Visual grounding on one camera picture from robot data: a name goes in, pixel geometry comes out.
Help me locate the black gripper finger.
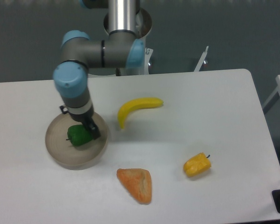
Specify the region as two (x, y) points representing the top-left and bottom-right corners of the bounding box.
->
(83, 118), (101, 140)

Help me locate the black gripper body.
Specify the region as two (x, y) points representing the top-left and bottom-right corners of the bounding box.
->
(59, 105), (94, 127)

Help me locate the green bell pepper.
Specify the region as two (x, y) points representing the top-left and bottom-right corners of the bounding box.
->
(66, 125), (93, 147)

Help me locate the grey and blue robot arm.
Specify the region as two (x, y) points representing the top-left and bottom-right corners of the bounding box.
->
(53, 0), (145, 139)

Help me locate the beige round plate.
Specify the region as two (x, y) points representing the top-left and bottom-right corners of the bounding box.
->
(45, 113), (108, 170)

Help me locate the yellow bell pepper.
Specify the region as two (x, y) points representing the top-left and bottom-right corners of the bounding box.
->
(183, 153), (211, 177)

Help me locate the yellow banana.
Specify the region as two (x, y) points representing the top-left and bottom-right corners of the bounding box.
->
(117, 97), (164, 129)

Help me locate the orange triangular bread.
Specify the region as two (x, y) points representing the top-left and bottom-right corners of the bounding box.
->
(116, 168), (152, 204)

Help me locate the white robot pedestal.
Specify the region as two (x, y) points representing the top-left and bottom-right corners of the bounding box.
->
(108, 8), (209, 77)

